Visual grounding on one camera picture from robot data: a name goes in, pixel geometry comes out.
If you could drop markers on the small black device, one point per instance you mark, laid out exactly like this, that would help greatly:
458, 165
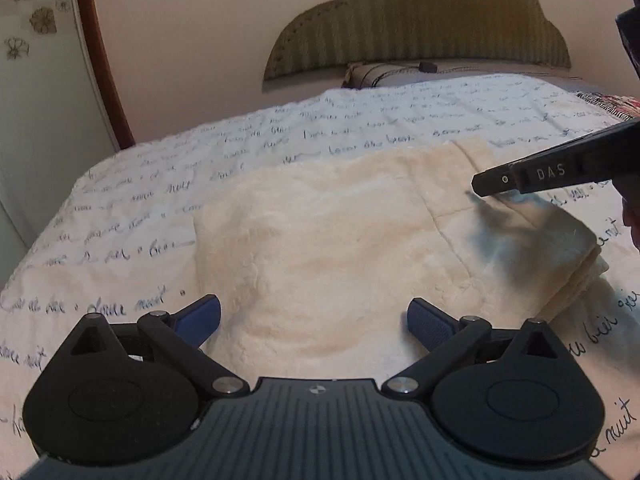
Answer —
427, 67

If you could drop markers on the green striped headboard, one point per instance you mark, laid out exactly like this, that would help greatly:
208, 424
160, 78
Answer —
425, 10

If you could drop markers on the black-and-white patterned cloth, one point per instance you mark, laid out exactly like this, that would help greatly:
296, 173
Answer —
612, 105

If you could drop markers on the cream fleece blanket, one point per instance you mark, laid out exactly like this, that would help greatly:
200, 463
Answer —
340, 250

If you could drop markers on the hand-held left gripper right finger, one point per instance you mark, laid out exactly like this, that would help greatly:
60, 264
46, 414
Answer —
428, 321

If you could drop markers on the white script-printed blanket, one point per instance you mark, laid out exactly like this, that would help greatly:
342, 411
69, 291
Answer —
175, 175

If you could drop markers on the person's right hand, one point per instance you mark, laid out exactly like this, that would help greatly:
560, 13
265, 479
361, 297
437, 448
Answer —
634, 227

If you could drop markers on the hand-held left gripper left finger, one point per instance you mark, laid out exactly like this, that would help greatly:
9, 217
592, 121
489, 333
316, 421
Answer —
200, 321

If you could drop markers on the brown wooden door frame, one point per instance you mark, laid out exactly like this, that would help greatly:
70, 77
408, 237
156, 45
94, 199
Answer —
102, 60

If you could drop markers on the flower-printed wardrobe door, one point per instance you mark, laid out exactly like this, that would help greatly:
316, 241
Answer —
40, 110

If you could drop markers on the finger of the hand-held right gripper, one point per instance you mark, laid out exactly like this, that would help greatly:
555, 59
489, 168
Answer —
550, 172

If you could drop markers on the striped grey pillow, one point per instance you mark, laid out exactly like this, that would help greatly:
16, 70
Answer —
380, 75

